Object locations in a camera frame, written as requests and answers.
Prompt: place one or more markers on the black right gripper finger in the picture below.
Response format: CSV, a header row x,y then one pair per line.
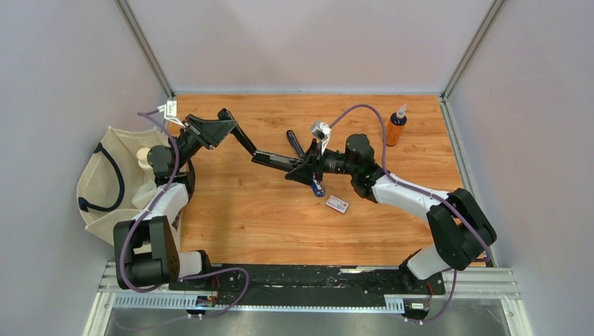
x,y
313,154
302,172

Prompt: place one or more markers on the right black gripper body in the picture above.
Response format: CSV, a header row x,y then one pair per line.
x,y
333,162

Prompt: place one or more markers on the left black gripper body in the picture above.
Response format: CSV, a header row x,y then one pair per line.
x,y
189,141

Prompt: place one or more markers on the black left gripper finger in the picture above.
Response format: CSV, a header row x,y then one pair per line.
x,y
213,139
202,125

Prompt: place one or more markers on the blue stapler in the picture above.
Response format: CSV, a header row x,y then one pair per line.
x,y
317,188

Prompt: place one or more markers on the white red staple box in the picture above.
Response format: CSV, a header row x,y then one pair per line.
x,y
337,204

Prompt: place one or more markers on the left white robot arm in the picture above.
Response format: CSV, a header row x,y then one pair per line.
x,y
146,253

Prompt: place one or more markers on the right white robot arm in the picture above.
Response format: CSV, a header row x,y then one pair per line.
x,y
460,230

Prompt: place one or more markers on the cream bottle in bag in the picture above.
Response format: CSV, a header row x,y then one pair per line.
x,y
142,159

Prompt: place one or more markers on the orange glue bottle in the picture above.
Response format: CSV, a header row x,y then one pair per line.
x,y
396,125

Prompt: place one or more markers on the beige tote bag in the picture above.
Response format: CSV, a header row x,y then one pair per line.
x,y
113,187

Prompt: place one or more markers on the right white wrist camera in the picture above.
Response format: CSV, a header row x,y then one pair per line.
x,y
322,132

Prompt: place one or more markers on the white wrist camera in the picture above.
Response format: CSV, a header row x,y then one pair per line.
x,y
322,132
169,111

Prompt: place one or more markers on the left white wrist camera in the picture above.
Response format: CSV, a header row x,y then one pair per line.
x,y
169,111

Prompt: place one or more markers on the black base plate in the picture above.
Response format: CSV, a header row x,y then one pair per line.
x,y
307,285

